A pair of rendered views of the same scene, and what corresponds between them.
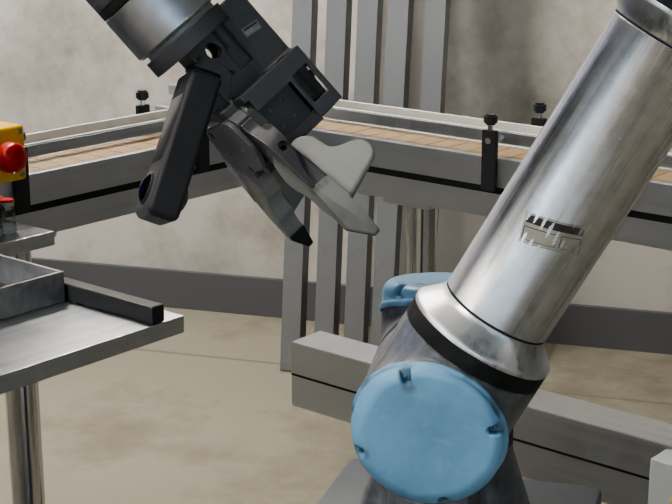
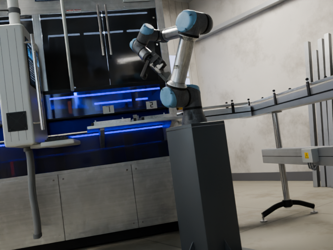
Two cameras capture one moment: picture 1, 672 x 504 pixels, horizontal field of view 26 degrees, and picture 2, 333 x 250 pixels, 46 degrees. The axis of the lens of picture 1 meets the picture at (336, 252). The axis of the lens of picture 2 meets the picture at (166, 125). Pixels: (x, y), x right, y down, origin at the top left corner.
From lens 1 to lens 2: 171 cm
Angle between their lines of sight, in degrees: 42
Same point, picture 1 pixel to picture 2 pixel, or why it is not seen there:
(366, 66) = (324, 111)
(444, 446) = (167, 97)
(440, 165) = (270, 102)
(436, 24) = not seen: outside the picture
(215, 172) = (237, 113)
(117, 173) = (213, 112)
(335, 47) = (318, 108)
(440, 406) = (165, 92)
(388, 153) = (264, 103)
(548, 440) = (293, 154)
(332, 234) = not seen: hidden behind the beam
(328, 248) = not seen: hidden behind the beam
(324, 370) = (265, 153)
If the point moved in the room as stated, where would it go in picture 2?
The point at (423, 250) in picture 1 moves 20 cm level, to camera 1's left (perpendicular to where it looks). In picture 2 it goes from (274, 122) to (251, 126)
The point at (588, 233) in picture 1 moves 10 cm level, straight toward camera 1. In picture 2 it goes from (179, 65) to (165, 65)
